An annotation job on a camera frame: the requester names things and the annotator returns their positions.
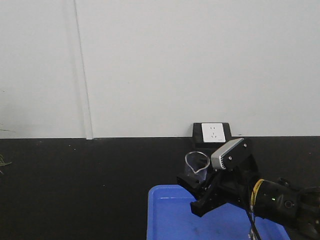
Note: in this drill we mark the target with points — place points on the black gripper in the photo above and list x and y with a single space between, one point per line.
233 186

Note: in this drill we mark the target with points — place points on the white wall power socket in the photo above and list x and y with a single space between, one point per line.
213 133

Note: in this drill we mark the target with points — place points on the black socket mounting box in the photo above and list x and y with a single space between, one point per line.
197 136

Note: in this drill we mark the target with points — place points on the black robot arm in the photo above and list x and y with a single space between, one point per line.
285 204

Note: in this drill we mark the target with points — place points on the blue plastic tray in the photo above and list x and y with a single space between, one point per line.
169 217

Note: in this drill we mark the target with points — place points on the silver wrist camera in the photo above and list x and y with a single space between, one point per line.
231 154

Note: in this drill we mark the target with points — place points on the clear glass beaker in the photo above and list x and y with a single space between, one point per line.
196 165

